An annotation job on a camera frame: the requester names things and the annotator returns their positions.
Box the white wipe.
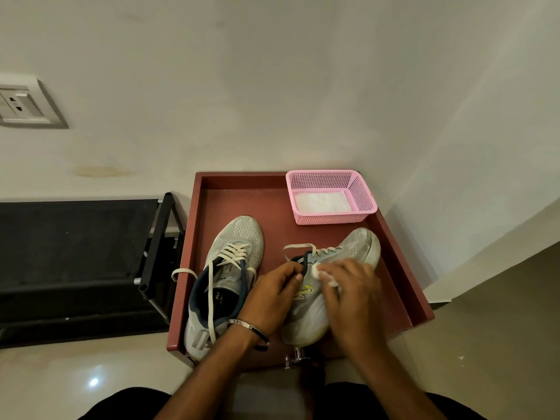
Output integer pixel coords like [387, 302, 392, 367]
[310, 262, 340, 288]

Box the pink plastic basket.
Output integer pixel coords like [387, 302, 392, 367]
[285, 170, 379, 226]

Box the grey sneaker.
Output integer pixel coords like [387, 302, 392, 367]
[279, 227, 382, 348]
[171, 215, 265, 363]

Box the black shoe rack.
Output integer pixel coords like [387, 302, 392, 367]
[0, 192, 187, 349]

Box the reddish-brown side table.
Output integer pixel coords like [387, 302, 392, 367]
[166, 171, 436, 370]

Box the person's left hand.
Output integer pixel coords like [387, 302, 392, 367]
[238, 261, 305, 342]

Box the stack of white wipes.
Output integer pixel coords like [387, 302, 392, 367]
[293, 191, 353, 215]

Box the white wall socket plate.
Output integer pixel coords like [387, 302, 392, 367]
[0, 73, 69, 130]

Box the person's right hand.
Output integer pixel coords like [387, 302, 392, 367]
[316, 258, 388, 357]

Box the silver bracelet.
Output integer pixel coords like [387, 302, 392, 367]
[227, 318, 270, 352]

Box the person's left forearm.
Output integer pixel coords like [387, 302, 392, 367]
[155, 327, 263, 420]

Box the person's right forearm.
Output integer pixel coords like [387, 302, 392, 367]
[349, 341, 447, 420]

